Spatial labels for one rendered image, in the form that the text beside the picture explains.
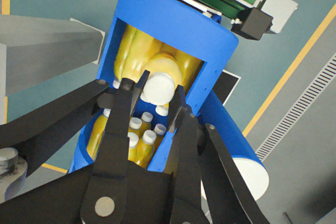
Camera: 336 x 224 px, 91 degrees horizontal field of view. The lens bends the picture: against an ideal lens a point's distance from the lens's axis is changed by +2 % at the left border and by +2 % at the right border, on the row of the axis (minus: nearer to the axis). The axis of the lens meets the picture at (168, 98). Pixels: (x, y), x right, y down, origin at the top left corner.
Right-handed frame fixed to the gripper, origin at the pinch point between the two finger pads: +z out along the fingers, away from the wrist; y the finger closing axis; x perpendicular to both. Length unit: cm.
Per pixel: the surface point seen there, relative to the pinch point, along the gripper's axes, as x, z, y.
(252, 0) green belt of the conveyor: 26, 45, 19
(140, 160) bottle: -30.0, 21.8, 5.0
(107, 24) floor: -11, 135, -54
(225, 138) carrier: -23, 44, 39
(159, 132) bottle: -23.3, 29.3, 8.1
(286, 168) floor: -75, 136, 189
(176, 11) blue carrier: 9.7, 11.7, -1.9
